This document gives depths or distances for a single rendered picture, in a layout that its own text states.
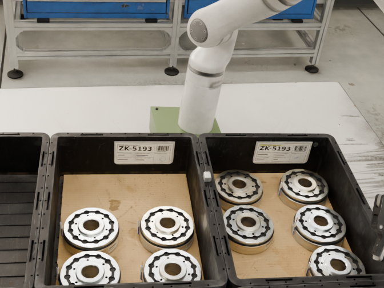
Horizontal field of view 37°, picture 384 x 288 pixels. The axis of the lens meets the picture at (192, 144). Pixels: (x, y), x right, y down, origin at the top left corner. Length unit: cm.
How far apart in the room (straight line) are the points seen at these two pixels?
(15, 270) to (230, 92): 96
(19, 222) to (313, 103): 101
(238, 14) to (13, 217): 62
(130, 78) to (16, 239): 210
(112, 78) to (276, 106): 153
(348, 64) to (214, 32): 237
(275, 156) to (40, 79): 203
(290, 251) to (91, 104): 80
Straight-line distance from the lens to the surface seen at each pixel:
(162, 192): 122
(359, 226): 115
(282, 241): 116
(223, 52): 140
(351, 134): 173
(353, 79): 349
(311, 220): 117
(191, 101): 144
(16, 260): 110
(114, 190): 121
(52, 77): 315
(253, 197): 119
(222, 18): 129
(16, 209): 119
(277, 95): 183
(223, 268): 96
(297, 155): 129
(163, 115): 154
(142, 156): 122
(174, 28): 308
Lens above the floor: 165
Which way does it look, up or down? 38 degrees down
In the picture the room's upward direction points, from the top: 7 degrees clockwise
